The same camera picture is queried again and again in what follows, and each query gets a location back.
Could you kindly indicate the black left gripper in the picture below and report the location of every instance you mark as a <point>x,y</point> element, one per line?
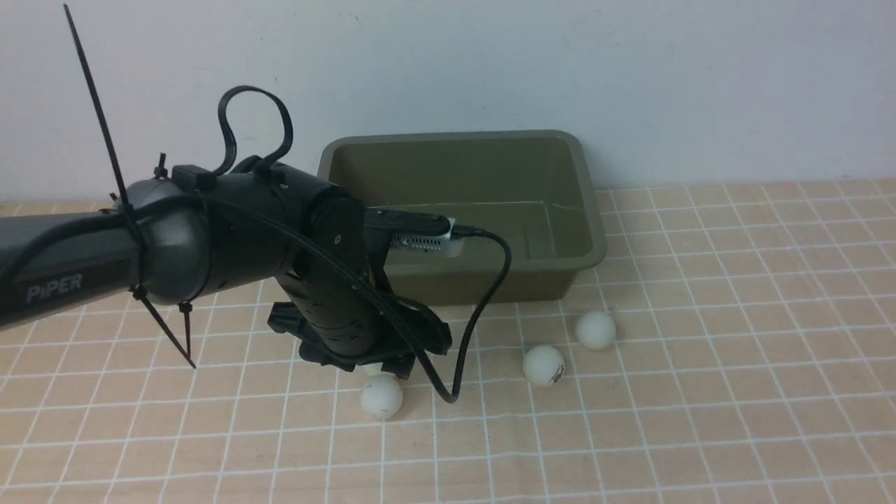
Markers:
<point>338,327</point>

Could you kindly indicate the white ping-pong ball with logo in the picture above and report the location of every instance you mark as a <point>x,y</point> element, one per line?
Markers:
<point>543,365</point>

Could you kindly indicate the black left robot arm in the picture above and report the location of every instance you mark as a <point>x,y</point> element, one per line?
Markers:
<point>196,234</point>

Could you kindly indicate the olive green plastic bin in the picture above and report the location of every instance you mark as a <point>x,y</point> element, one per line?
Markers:
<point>532,188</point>

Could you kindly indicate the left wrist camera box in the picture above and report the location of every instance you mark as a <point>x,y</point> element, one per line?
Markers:
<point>389,229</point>

